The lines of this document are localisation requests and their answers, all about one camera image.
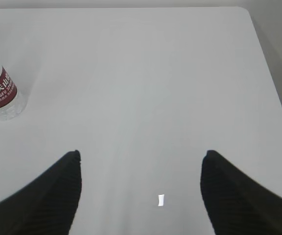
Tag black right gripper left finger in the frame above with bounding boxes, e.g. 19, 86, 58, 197
0, 150, 81, 235

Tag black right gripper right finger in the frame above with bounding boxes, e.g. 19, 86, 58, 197
200, 150, 282, 235

